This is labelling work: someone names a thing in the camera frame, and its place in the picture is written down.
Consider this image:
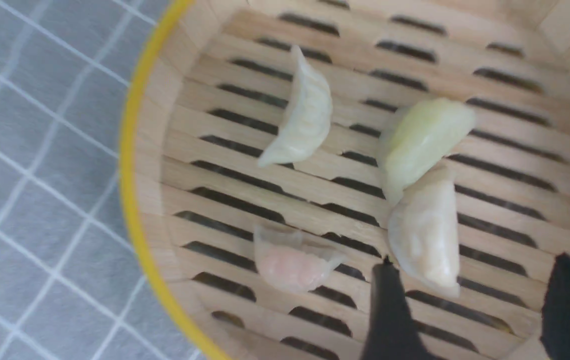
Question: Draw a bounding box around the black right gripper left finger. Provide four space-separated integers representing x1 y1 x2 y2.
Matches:
360 257 435 360

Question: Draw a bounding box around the white dumpling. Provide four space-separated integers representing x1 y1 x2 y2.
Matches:
257 45 333 167
388 165 461 298

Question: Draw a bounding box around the pink dumpling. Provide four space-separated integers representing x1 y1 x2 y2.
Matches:
253 224 348 294

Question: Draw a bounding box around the pale green dumpling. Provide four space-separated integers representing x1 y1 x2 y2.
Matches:
375 97 477 207

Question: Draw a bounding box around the white dumpling front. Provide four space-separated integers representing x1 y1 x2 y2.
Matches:
257 45 333 167

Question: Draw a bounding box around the grey checked tablecloth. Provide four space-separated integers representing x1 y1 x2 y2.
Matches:
0 0 203 360

